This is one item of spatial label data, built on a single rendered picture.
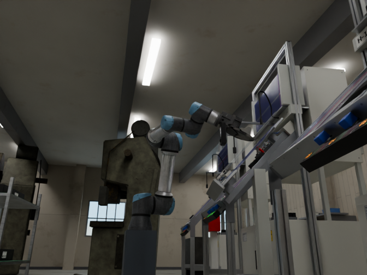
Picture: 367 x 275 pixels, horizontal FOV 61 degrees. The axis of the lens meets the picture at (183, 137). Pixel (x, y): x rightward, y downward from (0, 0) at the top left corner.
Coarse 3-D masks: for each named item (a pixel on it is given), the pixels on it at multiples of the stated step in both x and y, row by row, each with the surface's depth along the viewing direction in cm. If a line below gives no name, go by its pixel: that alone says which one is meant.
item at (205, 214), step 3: (219, 201) 191; (216, 204) 200; (219, 204) 195; (222, 204) 190; (210, 207) 216; (219, 207) 199; (222, 207) 194; (225, 207) 190; (207, 210) 227; (219, 210) 203; (222, 210) 198; (201, 213) 248; (204, 213) 240; (207, 213) 233; (204, 216) 246
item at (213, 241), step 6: (210, 222) 280; (216, 222) 280; (210, 228) 278; (216, 228) 279; (210, 234) 282; (216, 234) 281; (210, 240) 281; (216, 240) 279; (210, 246) 279; (216, 246) 277; (210, 252) 278; (216, 252) 275; (210, 258) 277; (216, 258) 273; (210, 264) 276; (216, 264) 272
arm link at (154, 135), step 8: (168, 120) 160; (176, 120) 162; (184, 120) 164; (152, 128) 193; (160, 128) 172; (168, 128) 162; (176, 128) 163; (152, 136) 187; (160, 136) 180; (152, 144) 196; (160, 144) 198
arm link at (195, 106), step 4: (192, 104) 162; (196, 104) 161; (200, 104) 162; (192, 108) 161; (196, 108) 161; (200, 108) 161; (204, 108) 161; (208, 108) 162; (188, 112) 164; (192, 112) 162; (196, 112) 161; (200, 112) 160; (204, 112) 160; (208, 112) 160; (192, 116) 164; (196, 116) 162; (200, 116) 161; (204, 116) 160; (208, 116) 160; (196, 120) 163; (200, 120) 163; (204, 120) 162
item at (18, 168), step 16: (0, 160) 702; (16, 160) 731; (32, 160) 748; (0, 176) 720; (16, 176) 702; (32, 176) 718; (32, 192) 699; (0, 224) 654; (16, 224) 667; (16, 240) 659; (16, 256) 651; (0, 272) 632; (16, 272) 643
